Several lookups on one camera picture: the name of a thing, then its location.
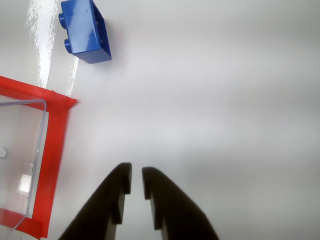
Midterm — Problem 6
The blue lego brick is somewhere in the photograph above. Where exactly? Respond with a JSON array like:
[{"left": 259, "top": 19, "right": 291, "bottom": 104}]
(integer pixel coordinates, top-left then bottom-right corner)
[{"left": 58, "top": 0, "right": 113, "bottom": 65}]

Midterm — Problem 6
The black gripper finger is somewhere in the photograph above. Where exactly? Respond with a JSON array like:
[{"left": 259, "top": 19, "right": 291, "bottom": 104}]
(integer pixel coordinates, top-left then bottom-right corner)
[
  {"left": 57, "top": 162, "right": 133, "bottom": 240},
  {"left": 141, "top": 166, "right": 220, "bottom": 240}
]

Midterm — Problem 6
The transparent plastic box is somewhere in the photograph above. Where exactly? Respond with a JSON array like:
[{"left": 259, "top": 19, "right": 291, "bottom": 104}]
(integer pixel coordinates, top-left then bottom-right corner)
[{"left": 0, "top": 98, "right": 48, "bottom": 240}]

